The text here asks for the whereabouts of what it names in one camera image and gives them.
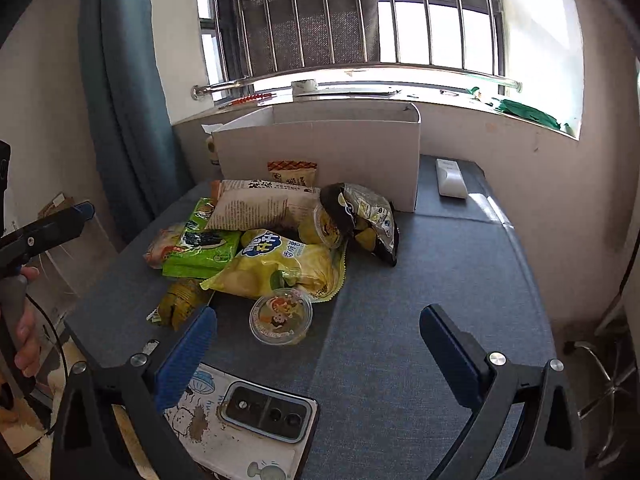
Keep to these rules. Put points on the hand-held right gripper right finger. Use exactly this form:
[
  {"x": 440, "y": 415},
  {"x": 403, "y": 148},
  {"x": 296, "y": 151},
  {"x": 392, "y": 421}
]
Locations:
[{"x": 450, "y": 355}]

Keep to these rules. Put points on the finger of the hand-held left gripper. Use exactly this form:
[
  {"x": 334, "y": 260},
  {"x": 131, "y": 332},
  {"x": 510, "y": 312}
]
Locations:
[{"x": 50, "y": 230}]

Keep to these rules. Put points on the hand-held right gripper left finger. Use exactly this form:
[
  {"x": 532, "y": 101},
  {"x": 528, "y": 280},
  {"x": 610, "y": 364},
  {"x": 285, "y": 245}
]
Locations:
[{"x": 185, "y": 355}]

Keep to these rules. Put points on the olive green snack packet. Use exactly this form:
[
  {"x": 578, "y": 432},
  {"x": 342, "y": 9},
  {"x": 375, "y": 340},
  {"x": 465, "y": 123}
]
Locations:
[{"x": 180, "y": 300}]

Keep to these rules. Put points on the green seaweed snack packet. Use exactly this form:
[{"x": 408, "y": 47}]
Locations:
[{"x": 200, "y": 255}]

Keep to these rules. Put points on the clear lidded jelly cup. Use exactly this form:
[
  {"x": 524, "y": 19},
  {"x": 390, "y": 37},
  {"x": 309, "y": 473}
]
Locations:
[{"x": 280, "y": 315}]

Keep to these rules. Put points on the pink white snack packet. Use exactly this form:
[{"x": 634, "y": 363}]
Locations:
[{"x": 160, "y": 250}]

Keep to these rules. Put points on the yellow chip bag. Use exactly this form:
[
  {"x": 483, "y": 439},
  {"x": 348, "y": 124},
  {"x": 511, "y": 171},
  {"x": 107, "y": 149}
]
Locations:
[{"x": 280, "y": 265}]

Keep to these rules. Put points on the small green snack packet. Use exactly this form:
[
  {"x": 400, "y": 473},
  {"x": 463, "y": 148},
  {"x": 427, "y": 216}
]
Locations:
[{"x": 200, "y": 215}]

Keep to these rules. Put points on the black snack bag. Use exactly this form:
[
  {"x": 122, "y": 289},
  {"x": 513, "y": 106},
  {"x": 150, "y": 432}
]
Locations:
[{"x": 370, "y": 225}]

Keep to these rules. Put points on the beige printed snack bag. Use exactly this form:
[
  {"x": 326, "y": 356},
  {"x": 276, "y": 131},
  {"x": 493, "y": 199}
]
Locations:
[{"x": 260, "y": 205}]

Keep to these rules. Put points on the yellow jelly cup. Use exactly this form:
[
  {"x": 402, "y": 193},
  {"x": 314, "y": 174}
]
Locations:
[{"x": 325, "y": 227}]

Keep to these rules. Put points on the orange checkered snack packet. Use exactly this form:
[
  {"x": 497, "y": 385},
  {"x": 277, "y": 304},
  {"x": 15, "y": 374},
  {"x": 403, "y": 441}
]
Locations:
[{"x": 295, "y": 175}]

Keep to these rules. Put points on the white cardboard box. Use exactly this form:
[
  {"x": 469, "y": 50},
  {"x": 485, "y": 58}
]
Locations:
[{"x": 325, "y": 150}]

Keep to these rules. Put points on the person's left hand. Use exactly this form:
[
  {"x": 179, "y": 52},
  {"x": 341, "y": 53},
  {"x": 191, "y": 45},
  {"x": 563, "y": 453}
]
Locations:
[{"x": 27, "y": 340}]

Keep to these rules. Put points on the clear plastic box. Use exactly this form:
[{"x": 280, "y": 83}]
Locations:
[{"x": 85, "y": 260}]

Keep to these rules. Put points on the smartphone in cartoon case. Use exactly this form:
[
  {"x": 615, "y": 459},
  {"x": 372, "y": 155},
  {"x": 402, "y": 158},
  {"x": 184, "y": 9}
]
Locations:
[{"x": 225, "y": 455}]

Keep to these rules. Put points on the blue curtain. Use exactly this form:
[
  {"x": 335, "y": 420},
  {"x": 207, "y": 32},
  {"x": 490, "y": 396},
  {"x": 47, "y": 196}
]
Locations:
[{"x": 130, "y": 110}]

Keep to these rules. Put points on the chrome stool base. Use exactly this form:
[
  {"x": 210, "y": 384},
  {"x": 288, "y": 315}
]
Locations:
[{"x": 600, "y": 385}]

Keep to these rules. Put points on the white remote control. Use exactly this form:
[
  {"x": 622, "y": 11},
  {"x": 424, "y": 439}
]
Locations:
[{"x": 451, "y": 178}]

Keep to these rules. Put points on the green plastic bag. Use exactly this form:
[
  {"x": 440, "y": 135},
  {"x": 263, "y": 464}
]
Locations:
[{"x": 525, "y": 112}]

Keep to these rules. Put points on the grey flat board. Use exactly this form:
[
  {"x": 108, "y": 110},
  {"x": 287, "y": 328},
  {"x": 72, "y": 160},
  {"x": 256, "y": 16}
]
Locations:
[{"x": 360, "y": 91}]

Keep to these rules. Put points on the tape roll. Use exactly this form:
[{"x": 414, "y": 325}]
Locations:
[{"x": 305, "y": 86}]

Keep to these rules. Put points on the steel window guard bars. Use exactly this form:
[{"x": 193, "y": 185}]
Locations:
[{"x": 350, "y": 67}]

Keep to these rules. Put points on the dark mesh cloth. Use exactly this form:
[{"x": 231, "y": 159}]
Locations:
[{"x": 310, "y": 30}]

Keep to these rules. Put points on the smartphone with camera bump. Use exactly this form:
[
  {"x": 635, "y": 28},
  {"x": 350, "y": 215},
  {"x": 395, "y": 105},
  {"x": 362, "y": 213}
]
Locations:
[{"x": 270, "y": 412}]

